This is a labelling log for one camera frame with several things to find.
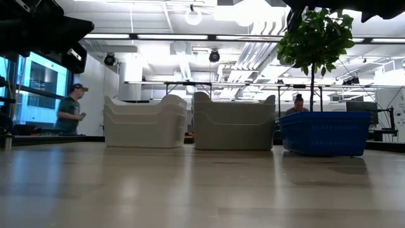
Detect standing person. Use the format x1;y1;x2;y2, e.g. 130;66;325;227
56;82;90;136

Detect seated person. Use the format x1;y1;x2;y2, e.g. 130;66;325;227
284;93;310;117

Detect white round ceiling lamp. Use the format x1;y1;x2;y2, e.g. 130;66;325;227
185;4;203;26

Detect blue lit window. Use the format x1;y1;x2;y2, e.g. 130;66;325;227
0;52;69;126

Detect long linear light track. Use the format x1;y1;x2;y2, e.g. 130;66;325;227
78;31;405;44

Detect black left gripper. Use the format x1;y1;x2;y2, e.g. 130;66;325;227
0;0;95;73

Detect black metal rig frame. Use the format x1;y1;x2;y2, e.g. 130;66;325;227
0;134;405;153

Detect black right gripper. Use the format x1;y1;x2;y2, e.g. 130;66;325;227
283;0;365;32

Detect green leafy potted tree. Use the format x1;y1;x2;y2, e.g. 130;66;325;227
277;8;356;112

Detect white plastic basket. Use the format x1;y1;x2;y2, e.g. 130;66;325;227
103;104;187;125
103;112;187;149
103;94;188;115

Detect black table frame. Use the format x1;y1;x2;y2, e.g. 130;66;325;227
164;81;213;99

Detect black computer monitor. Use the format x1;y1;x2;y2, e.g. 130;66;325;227
346;101;379;126

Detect blue perforated plastic basket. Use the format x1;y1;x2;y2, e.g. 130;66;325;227
278;116;371;127
278;110;372;120
280;122;371;158

